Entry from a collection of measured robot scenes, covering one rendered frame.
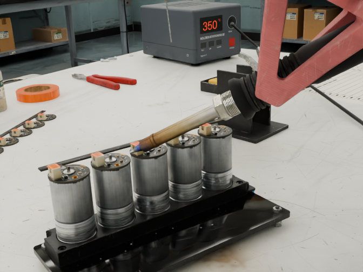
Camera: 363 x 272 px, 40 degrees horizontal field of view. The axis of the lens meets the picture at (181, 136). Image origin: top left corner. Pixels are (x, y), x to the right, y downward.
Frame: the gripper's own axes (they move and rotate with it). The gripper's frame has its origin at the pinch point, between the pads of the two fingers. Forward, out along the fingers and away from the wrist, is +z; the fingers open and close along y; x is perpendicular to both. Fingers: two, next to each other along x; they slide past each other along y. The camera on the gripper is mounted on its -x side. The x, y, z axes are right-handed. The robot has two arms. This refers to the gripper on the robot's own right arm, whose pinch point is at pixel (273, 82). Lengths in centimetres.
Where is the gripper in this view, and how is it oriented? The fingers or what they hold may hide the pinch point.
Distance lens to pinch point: 27.7
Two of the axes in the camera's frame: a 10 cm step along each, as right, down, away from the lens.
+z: -4.1, 8.2, 4.0
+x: 9.0, 4.4, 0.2
